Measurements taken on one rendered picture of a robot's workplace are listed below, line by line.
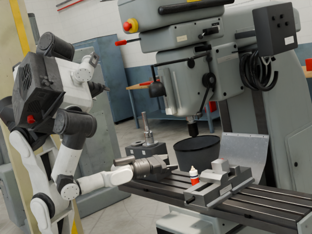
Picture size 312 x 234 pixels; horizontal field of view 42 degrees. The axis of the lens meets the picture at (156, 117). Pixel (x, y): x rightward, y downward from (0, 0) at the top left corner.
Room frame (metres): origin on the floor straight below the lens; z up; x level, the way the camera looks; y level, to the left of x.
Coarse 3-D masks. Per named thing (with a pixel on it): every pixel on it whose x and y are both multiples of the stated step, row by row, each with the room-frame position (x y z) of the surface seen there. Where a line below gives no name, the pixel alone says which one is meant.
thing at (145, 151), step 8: (136, 144) 2.21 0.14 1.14; (144, 144) 2.17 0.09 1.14; (152, 144) 2.14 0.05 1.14; (160, 144) 2.15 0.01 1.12; (128, 152) 2.24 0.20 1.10; (136, 152) 2.18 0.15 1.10; (144, 152) 2.13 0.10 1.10; (152, 152) 2.10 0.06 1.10; (160, 152) 2.14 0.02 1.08; (168, 160) 2.17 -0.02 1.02; (152, 176) 2.12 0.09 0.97; (160, 176) 2.11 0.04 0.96
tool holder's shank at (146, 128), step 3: (144, 114) 2.17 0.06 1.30; (144, 117) 2.17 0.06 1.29; (144, 120) 2.17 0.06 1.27; (147, 120) 2.17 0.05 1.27; (144, 123) 2.17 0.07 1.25; (147, 123) 2.17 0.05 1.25; (144, 126) 2.17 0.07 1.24; (147, 126) 2.17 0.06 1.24; (144, 129) 2.17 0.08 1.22; (147, 129) 2.16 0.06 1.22
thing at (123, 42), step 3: (123, 39) 1.84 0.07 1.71; (132, 39) 1.87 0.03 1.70; (135, 39) 1.87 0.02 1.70; (138, 39) 1.89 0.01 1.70; (117, 42) 1.81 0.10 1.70; (120, 42) 1.82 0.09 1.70; (123, 42) 1.83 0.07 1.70; (126, 42) 1.84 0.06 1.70; (129, 42) 1.86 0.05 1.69; (117, 45) 1.81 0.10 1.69
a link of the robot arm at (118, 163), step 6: (126, 156) 1.78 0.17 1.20; (132, 156) 1.78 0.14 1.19; (114, 162) 1.75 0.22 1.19; (120, 162) 1.75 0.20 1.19; (126, 162) 1.76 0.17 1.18; (132, 162) 1.77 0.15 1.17; (138, 162) 1.77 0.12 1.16; (114, 168) 1.78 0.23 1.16; (120, 168) 1.74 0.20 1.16; (132, 168) 1.76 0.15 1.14; (138, 168) 1.75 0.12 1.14; (138, 174) 1.75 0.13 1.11
